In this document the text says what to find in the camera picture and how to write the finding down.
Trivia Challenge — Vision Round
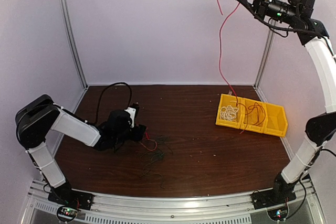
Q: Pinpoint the yellow bin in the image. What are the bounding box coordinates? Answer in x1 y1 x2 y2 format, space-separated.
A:
215 94 243 129
264 103 288 137
239 98 266 133

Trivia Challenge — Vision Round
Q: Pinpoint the yellow bin right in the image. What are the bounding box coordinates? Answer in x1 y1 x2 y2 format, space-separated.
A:
264 103 288 137

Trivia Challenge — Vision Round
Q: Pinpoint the yellow bin middle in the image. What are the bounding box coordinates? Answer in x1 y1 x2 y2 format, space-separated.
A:
239 98 266 133

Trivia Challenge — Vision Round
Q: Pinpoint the aluminium frame post right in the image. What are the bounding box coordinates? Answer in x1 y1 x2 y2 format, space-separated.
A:
253 0 287 90

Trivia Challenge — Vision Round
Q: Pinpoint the black camera cable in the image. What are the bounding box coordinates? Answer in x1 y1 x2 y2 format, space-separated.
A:
94 82 132 125
241 0 289 38

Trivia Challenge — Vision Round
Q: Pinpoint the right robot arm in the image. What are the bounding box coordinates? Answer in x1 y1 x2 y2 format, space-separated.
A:
236 0 335 204

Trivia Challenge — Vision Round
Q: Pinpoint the black right camera cable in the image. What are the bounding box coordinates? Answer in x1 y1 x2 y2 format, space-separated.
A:
241 0 289 38

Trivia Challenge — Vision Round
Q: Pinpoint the left controller board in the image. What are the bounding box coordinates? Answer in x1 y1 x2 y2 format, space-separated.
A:
56 206 78 222

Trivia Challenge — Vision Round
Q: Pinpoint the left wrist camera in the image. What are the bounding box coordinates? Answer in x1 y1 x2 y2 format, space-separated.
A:
125 103 140 128

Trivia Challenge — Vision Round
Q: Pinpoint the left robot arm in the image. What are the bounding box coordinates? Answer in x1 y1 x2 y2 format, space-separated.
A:
15 94 146 205

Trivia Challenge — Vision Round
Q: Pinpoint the aluminium front rail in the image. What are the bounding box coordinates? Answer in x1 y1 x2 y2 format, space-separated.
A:
18 179 327 223

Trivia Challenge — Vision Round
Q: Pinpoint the aluminium frame post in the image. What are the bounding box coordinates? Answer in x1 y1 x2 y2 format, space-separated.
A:
60 0 88 89
253 0 287 90

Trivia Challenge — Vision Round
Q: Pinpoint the green cable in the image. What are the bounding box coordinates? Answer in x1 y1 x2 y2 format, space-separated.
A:
140 134 174 190

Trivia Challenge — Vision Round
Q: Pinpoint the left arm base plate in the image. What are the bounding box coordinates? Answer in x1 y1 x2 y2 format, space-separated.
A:
48 185 93 210

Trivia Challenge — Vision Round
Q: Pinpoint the aluminium frame post left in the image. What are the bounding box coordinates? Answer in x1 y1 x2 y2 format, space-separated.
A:
60 0 88 89

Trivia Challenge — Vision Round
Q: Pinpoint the black left camera cable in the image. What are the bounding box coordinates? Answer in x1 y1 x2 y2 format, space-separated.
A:
94 82 132 125

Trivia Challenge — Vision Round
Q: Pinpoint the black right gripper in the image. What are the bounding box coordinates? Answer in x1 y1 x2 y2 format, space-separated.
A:
234 0 300 24

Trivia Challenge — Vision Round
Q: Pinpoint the long red cable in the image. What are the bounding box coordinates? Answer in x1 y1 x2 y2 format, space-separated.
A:
216 0 245 135

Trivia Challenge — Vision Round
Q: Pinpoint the right controller board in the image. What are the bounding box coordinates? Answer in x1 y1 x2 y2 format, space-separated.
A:
267 206 289 222

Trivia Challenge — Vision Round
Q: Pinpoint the yellow bin left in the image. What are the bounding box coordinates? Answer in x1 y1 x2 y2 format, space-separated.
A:
215 94 243 129

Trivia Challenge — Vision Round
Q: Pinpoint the controller board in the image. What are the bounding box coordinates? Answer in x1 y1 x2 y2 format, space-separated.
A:
56 206 78 222
267 206 289 222

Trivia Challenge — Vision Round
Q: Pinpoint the white cable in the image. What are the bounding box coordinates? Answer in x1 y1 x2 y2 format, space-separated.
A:
219 100 242 123

